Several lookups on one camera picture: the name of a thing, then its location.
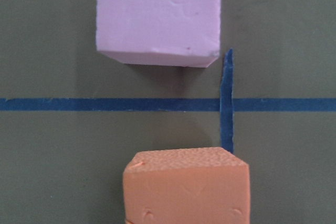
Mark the orange foam block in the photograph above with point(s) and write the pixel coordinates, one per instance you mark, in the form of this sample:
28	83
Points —
189	185

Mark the pink foam block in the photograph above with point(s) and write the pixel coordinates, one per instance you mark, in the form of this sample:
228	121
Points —
184	33

